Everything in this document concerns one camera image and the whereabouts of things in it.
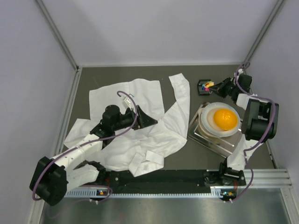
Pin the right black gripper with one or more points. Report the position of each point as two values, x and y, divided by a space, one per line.
221 85

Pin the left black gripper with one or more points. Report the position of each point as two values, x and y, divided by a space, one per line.
138 117

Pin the colourful pompom brooch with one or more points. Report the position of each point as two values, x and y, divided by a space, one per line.
206 86

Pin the white shirt garment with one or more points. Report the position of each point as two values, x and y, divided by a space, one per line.
138 151

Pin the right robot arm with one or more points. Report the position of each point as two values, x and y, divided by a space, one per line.
259 122

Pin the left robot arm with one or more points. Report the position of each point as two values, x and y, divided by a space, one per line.
54 177

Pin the small black open box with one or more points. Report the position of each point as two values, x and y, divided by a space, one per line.
202 90

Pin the white bowl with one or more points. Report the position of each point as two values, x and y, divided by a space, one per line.
208 122

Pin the metal tray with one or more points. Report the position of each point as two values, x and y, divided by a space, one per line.
223 146

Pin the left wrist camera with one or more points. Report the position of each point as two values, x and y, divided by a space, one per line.
127 102

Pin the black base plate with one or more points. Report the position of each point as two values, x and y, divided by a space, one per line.
166 181

